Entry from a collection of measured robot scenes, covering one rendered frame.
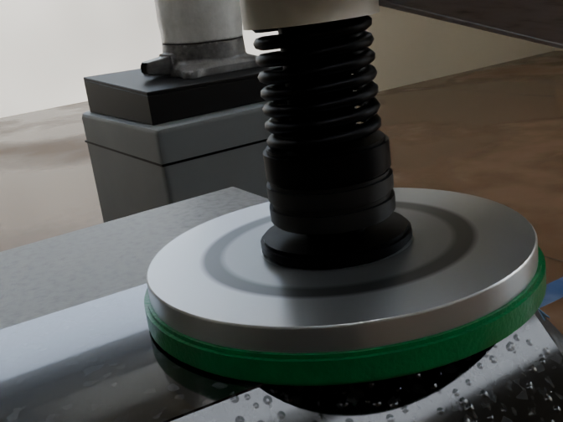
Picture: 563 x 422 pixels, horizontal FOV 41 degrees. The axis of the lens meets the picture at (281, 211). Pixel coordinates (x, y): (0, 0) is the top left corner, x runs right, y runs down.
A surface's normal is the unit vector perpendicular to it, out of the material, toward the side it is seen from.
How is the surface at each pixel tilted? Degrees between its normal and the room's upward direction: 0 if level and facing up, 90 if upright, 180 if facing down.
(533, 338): 45
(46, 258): 0
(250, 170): 90
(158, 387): 0
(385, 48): 90
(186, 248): 0
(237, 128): 90
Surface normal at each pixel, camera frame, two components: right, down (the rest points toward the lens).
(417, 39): 0.53, 0.18
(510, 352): 0.24, -0.54
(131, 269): -0.13, -0.95
